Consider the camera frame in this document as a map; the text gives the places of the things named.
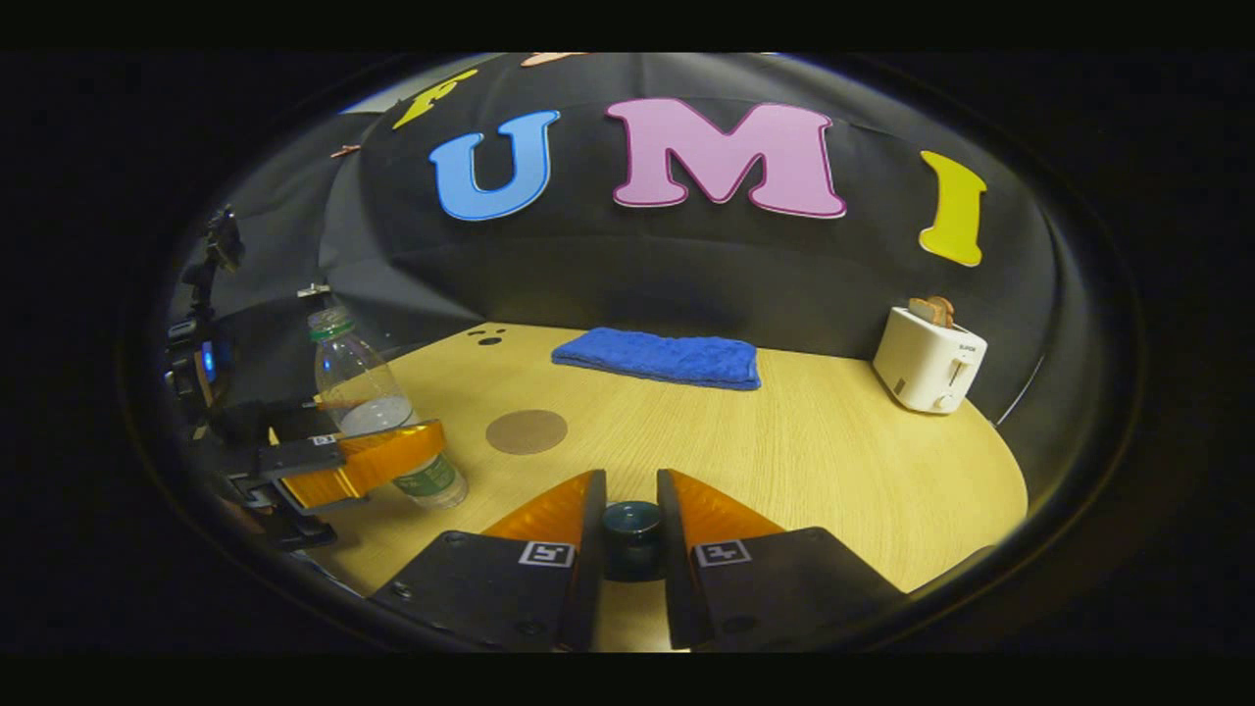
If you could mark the black backdrop cloth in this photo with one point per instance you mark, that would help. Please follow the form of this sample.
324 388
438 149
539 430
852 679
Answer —
686 265

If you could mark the round brown coaster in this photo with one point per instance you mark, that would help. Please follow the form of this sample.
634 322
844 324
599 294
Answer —
527 431

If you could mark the white toaster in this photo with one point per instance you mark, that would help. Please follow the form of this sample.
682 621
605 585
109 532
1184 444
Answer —
922 363

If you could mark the clear plastic water bottle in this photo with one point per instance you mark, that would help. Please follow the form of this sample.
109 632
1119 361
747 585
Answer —
358 378

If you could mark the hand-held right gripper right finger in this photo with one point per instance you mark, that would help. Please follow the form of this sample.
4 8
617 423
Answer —
775 588

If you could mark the copper clip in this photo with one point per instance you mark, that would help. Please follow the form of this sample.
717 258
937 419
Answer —
343 150

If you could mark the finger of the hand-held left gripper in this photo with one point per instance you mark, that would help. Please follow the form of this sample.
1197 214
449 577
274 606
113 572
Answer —
363 466
265 422

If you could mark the folded blue towel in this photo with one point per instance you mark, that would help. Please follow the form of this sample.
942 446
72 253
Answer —
657 358

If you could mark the brown toast slice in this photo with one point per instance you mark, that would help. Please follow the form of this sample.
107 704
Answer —
943 309
922 311

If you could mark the dark blue teacup lid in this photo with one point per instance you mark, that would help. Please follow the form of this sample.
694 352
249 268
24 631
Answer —
632 525

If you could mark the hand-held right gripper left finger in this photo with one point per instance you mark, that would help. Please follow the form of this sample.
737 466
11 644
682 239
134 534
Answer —
490 588

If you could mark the silver clip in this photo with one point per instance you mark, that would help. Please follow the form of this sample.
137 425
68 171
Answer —
314 290

